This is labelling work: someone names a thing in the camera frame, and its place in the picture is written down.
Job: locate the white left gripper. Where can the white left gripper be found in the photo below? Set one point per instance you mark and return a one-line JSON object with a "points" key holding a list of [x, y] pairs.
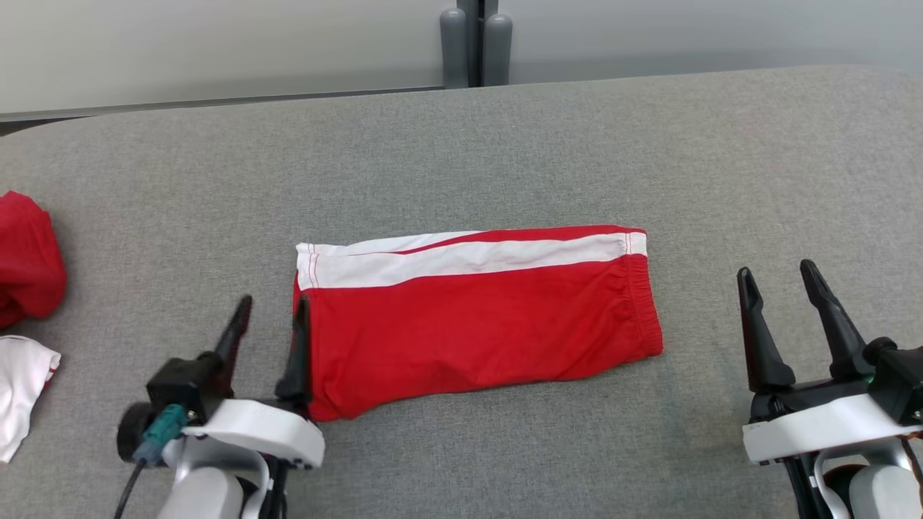
{"points": [[267, 429]]}

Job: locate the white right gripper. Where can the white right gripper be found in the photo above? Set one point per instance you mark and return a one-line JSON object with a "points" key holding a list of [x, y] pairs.
{"points": [[815, 432]]}

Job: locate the red shorts with white stripe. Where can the red shorts with white stripe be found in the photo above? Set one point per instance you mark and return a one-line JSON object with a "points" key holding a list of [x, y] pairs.
{"points": [[469, 331]]}

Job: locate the red jersey with white sleeves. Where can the red jersey with white sleeves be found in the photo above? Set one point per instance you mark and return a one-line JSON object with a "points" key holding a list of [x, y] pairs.
{"points": [[25, 259]]}

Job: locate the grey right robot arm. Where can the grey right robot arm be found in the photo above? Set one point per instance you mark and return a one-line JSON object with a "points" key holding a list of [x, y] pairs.
{"points": [[880, 494]]}

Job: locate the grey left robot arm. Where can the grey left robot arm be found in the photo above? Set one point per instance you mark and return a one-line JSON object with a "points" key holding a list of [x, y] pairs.
{"points": [[205, 494]]}

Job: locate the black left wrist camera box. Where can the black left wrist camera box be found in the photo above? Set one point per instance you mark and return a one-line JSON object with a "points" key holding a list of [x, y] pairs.
{"points": [[180, 382]]}

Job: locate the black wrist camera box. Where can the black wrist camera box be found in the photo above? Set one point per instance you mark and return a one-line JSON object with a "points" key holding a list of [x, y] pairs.
{"points": [[180, 382], [901, 382]]}

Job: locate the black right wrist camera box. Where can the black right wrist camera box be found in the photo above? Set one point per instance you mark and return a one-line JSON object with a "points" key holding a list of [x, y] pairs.
{"points": [[901, 382]]}

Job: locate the grey partition post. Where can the grey partition post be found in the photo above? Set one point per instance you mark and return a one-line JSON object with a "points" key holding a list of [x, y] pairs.
{"points": [[454, 43]]}

